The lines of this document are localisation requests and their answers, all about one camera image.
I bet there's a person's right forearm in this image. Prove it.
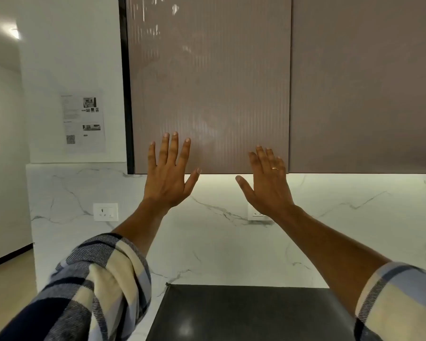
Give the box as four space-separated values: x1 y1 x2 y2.
269 205 392 318

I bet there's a person's left forearm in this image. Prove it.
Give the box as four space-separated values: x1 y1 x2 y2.
110 198 172 261

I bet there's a black skirting board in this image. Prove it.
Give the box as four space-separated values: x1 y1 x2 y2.
0 242 35 272

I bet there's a plaid shirt sleeve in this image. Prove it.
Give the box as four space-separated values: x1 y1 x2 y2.
0 232 152 341
353 261 426 341

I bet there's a person's left hand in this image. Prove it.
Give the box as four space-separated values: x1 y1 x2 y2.
142 131 202 214

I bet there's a person's right hand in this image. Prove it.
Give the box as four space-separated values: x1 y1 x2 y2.
235 144 300 221

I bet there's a printed paper notice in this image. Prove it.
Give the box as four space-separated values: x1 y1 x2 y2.
59 91 107 154

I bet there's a wall cabinet body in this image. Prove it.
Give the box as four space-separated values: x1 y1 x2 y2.
118 0 135 175

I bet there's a ribbed brown cabinet door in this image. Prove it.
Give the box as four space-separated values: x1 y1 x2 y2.
124 0 293 175

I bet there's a plain brown cabinet door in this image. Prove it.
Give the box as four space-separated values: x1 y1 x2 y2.
289 0 426 174

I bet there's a white wall socket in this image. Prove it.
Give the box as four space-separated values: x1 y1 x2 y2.
247 204 275 224
93 203 119 222

